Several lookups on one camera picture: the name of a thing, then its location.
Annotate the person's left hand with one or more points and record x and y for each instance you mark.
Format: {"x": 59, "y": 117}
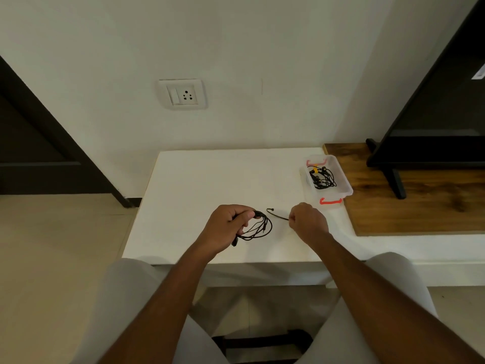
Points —
{"x": 223, "y": 227}

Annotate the white wall socket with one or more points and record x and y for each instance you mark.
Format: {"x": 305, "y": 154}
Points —
{"x": 182, "y": 93}

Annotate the person's right forearm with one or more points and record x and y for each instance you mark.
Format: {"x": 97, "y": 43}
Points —
{"x": 394, "y": 310}

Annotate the clear box with red clips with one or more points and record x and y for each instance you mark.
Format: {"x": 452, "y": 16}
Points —
{"x": 341, "y": 193}

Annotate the wooden cabinet top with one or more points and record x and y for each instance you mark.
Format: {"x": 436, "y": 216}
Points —
{"x": 416, "y": 212}

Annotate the black door frame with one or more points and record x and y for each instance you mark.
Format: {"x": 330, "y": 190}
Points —
{"x": 72, "y": 155}

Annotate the black television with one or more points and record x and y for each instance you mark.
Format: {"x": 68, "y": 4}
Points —
{"x": 443, "y": 121}

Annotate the dark brown door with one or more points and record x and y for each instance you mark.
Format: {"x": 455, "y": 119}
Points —
{"x": 26, "y": 155}

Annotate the person's left forearm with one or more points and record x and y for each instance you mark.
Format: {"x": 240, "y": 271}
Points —
{"x": 155, "y": 310}

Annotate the black stool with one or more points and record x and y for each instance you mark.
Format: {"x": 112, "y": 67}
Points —
{"x": 265, "y": 343}

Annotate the person's right hand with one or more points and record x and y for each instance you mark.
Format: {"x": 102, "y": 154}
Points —
{"x": 308, "y": 223}

